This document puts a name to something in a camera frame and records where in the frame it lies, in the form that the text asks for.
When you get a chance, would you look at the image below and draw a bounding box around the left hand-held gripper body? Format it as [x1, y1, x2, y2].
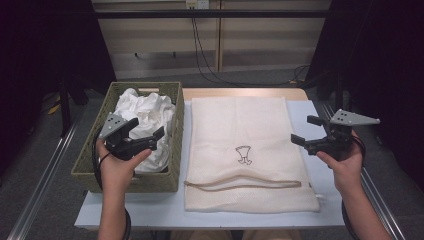
[98, 113, 158, 162]

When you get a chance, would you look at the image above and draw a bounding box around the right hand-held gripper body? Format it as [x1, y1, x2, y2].
[304, 108, 381, 162]

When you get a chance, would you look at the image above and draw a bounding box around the white garment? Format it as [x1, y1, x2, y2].
[113, 87, 177, 174]

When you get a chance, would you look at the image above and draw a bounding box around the green woven basket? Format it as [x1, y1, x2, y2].
[70, 81, 185, 194]

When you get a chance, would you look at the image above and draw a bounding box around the cream mesh laundry bag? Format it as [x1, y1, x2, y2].
[183, 96, 321, 214]

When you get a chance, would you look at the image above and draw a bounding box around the person's right hand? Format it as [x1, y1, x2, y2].
[316, 131, 364, 196]

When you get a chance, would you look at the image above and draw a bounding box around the person's left hand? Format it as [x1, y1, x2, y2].
[96, 138, 153, 198]

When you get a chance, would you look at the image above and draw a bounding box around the black metal stand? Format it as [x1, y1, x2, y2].
[58, 76, 73, 138]

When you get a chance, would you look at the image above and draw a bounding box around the yellow floor tape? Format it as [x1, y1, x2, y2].
[47, 95, 63, 116]

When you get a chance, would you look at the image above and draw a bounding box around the dark curtain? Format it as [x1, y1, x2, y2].
[0, 0, 116, 174]
[304, 0, 424, 188]

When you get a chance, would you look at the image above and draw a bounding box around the person's right leg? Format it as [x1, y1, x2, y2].
[241, 229, 303, 240]

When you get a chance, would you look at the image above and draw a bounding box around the person's leg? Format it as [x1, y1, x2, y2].
[241, 229, 303, 240]
[171, 229, 233, 240]

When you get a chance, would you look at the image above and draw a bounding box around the person's left leg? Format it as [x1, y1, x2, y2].
[171, 229, 233, 240]

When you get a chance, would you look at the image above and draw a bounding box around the black horizontal bar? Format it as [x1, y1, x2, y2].
[94, 9, 331, 19]

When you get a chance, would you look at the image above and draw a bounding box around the metal floor rail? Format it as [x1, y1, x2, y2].
[319, 101, 406, 240]
[6, 109, 84, 240]

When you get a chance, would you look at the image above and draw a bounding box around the black wall cable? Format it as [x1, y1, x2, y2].
[191, 18, 311, 87]

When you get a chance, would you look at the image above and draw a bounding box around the white wall socket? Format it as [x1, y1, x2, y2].
[185, 0, 210, 10]

